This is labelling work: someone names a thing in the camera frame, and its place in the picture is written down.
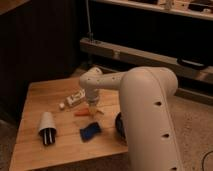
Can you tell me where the black bowl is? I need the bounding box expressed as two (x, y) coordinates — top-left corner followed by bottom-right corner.
(115, 113), (126, 139)

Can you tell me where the small white cube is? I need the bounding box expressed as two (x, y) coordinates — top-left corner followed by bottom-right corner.
(59, 103), (65, 110)

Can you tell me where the black case handle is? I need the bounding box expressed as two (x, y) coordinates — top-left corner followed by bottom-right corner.
(177, 58), (209, 70)

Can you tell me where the blue sponge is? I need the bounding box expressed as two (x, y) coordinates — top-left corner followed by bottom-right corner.
(80, 122), (101, 141)

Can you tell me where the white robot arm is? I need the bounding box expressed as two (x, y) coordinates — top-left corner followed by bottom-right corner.
(79, 67), (184, 171)

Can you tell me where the metal pole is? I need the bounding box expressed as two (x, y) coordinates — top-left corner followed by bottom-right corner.
(85, 0), (93, 42)

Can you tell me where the long grey case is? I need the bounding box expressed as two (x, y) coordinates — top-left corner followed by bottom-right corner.
(80, 38), (213, 84)

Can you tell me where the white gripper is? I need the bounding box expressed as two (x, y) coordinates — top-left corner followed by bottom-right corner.
(85, 89), (104, 117)

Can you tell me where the white cup with black utensils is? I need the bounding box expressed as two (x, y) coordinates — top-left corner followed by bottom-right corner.
(38, 112), (57, 146)

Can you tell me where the wooden shelf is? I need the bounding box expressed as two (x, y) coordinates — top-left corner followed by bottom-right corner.
(91, 0), (213, 21)

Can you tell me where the wooden table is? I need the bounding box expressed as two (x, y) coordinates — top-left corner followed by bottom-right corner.
(9, 78), (127, 171)

